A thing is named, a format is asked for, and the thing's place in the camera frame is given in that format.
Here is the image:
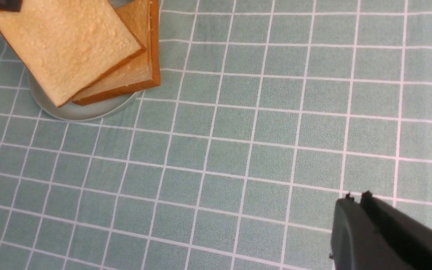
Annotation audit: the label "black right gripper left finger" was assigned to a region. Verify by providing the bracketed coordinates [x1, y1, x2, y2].
[330, 193, 413, 270]

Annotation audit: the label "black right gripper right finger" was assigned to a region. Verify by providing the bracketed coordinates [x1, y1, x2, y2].
[360, 191, 432, 270]

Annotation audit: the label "toasted bread slice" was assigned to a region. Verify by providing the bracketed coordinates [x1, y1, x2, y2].
[72, 0, 161, 106]
[0, 0, 145, 107]

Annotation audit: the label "light green round plate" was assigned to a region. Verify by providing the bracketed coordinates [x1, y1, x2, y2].
[26, 70, 141, 122]

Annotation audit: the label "green checkered tablecloth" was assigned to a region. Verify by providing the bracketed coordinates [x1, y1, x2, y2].
[0, 0, 432, 270]

